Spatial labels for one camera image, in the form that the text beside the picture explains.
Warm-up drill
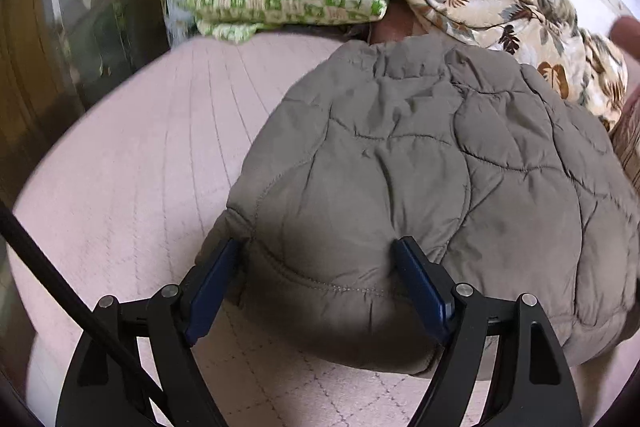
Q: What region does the striped patterned cushion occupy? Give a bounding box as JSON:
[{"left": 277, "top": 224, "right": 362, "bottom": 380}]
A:
[{"left": 609, "top": 94, "right": 640, "bottom": 194}]

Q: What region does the reddish brown bolster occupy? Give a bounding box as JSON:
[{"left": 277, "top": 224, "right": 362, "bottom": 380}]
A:
[{"left": 371, "top": 11, "right": 427, "bottom": 46}]

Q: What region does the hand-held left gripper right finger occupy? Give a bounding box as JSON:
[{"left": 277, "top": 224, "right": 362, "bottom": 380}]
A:
[{"left": 390, "top": 236, "right": 583, "bottom": 427}]

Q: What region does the grey quilted jacket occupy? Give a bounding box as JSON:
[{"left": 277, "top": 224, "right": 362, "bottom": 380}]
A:
[{"left": 200, "top": 32, "right": 640, "bottom": 379}]

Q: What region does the wooden glass-door cabinet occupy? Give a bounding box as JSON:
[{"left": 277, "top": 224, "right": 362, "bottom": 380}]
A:
[{"left": 0, "top": 0, "right": 173, "bottom": 212}]

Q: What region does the black cable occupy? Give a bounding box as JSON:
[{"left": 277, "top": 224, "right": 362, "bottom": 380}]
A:
[{"left": 0, "top": 201, "right": 168, "bottom": 408}]

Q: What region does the reddish brown sofa armrest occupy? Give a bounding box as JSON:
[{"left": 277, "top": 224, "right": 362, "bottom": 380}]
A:
[{"left": 611, "top": 16, "right": 640, "bottom": 46}]

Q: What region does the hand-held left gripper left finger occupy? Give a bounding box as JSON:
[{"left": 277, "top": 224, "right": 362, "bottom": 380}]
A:
[{"left": 55, "top": 237, "right": 246, "bottom": 427}]

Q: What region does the pink quilted bed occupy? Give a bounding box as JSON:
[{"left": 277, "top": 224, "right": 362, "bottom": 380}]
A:
[{"left": 9, "top": 32, "right": 640, "bottom": 427}]

